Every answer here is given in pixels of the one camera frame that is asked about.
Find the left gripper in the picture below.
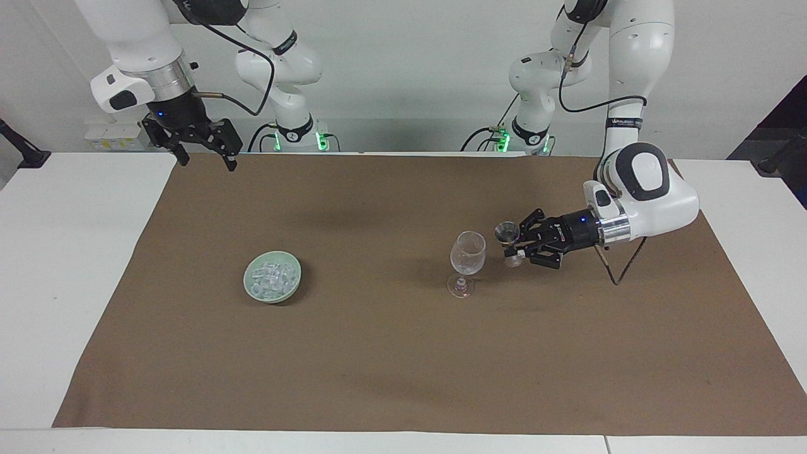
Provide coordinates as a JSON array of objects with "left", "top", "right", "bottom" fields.
[{"left": 503, "top": 207, "right": 604, "bottom": 271}]

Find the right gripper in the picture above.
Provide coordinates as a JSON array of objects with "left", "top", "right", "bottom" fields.
[{"left": 141, "top": 90, "right": 244, "bottom": 173}]

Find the small clear glass cup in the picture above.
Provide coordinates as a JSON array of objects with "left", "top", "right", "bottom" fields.
[{"left": 494, "top": 221, "right": 526, "bottom": 269}]

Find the clear wine glass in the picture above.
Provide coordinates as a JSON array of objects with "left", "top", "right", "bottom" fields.
[{"left": 447, "top": 231, "right": 488, "bottom": 299}]

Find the clear ice cubes heap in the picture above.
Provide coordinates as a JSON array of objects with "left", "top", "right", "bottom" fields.
[{"left": 248, "top": 256, "right": 299, "bottom": 298}]

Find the black stand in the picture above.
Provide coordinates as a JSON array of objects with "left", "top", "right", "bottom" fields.
[
  {"left": 757, "top": 134, "right": 807, "bottom": 175},
  {"left": 0, "top": 119, "right": 52, "bottom": 169}
]

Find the pale green bowl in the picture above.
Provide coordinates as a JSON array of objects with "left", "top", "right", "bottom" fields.
[{"left": 243, "top": 250, "right": 303, "bottom": 305}]

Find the black cable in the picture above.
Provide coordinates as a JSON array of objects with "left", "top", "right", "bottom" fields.
[
  {"left": 558, "top": 28, "right": 650, "bottom": 287},
  {"left": 247, "top": 123, "right": 279, "bottom": 153},
  {"left": 171, "top": 0, "right": 277, "bottom": 118},
  {"left": 460, "top": 127, "right": 505, "bottom": 153}
]

